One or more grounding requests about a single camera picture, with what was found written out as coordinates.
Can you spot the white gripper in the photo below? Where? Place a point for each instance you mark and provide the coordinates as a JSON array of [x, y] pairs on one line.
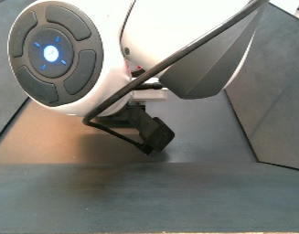
[[149, 91]]

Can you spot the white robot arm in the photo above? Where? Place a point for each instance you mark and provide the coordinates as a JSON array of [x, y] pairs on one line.
[[73, 49]]

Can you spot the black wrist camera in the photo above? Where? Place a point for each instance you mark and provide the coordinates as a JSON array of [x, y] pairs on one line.
[[153, 132]]

